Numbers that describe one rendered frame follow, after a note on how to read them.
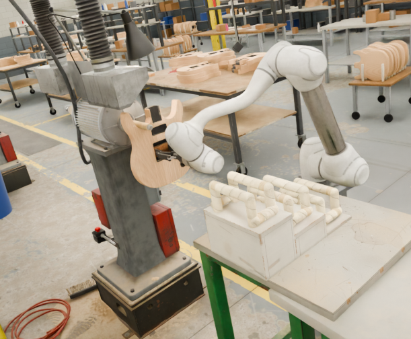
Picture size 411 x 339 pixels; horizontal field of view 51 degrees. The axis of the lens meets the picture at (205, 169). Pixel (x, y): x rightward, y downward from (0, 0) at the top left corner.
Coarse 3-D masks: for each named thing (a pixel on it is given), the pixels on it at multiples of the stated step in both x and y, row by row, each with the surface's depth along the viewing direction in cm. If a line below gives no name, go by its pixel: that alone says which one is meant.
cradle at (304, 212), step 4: (304, 208) 145; (308, 208) 145; (312, 208) 146; (300, 212) 143; (304, 212) 144; (308, 212) 144; (312, 212) 146; (296, 216) 142; (300, 216) 142; (304, 216) 143; (296, 220) 141; (300, 220) 142
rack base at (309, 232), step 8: (280, 208) 155; (296, 208) 153; (312, 216) 146; (320, 216) 146; (296, 224) 144; (304, 224) 143; (312, 224) 143; (320, 224) 146; (296, 232) 139; (304, 232) 141; (312, 232) 144; (320, 232) 147; (296, 240) 139; (304, 240) 142; (312, 240) 145; (320, 240) 148; (296, 248) 140; (304, 248) 143
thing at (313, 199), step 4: (280, 188) 164; (284, 192) 162; (288, 192) 161; (292, 192) 159; (292, 196) 160; (296, 196) 158; (312, 196) 153; (316, 196) 152; (312, 200) 152; (316, 200) 151; (320, 200) 150
